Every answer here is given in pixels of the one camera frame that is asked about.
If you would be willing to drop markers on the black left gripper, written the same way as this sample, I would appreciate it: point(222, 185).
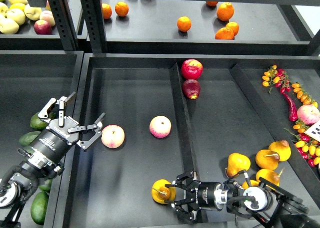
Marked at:
point(54, 142)

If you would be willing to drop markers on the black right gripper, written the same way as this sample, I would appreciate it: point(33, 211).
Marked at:
point(199, 196)

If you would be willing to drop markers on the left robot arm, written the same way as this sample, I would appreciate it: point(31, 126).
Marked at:
point(20, 182)

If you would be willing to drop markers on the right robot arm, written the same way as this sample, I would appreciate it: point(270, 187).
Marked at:
point(267, 203)

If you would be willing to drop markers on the green avocado top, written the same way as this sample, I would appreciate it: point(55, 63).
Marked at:
point(36, 123)

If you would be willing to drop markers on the green avocado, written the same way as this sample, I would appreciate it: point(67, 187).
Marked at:
point(46, 186)
point(39, 207)
point(36, 123)

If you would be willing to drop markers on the green avocado bottom left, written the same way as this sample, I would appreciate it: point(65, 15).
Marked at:
point(39, 207)

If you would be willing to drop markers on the yellow pear with stem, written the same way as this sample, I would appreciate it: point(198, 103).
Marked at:
point(267, 159)

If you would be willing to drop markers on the pale yellow pear front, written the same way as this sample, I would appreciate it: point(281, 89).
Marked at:
point(8, 26)

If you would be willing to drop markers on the pink apple left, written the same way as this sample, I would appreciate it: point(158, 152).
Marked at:
point(113, 136)

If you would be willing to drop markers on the pink apple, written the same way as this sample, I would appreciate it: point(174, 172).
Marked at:
point(160, 126)
point(113, 136)

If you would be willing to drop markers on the black left bin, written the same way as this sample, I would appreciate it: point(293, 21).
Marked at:
point(28, 80)

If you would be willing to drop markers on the black bin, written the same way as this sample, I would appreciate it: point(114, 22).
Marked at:
point(28, 80)
point(234, 113)

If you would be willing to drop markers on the pink apple centre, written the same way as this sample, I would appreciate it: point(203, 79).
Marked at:
point(160, 126)

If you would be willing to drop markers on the black centre bin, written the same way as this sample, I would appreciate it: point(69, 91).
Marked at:
point(234, 113)

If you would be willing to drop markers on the red apple on shelf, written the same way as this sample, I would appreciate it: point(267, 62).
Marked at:
point(42, 27)

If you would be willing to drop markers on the dark red apple lower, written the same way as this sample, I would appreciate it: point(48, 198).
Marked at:
point(191, 89)

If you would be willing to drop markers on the pale yellow apple shelf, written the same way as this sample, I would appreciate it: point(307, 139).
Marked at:
point(32, 13)

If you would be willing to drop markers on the red apple upper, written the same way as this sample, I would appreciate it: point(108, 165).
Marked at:
point(191, 69)

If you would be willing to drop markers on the cherry tomato bunch lower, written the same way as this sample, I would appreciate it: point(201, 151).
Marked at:
point(307, 146)

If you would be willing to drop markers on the cherry tomato bunch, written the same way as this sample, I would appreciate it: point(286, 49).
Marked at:
point(276, 77)
point(307, 146)

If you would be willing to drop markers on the red chili pepper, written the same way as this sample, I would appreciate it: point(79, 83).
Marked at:
point(292, 113)

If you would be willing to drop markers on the orange on shelf left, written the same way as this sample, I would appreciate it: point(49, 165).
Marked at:
point(121, 9)

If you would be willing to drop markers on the white checker marker card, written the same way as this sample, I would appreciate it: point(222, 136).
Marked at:
point(314, 131)

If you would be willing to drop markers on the pink apple right bin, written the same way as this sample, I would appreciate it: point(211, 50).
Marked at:
point(309, 114)

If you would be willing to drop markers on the cherry tomato bunch upper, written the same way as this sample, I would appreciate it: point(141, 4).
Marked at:
point(276, 77)

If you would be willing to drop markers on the orange on shelf centre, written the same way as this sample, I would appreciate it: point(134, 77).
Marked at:
point(184, 24)

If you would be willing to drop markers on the front right orange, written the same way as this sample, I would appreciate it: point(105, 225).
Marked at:
point(225, 33)

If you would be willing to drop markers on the small right orange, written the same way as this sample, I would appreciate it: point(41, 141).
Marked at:
point(233, 26)

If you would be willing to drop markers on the large orange on shelf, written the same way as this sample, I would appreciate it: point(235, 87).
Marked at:
point(225, 11)

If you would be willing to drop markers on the orange at shelf back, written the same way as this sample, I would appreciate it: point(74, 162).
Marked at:
point(211, 3)

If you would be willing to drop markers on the orange at shelf post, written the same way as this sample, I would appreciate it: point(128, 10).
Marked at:
point(107, 10)

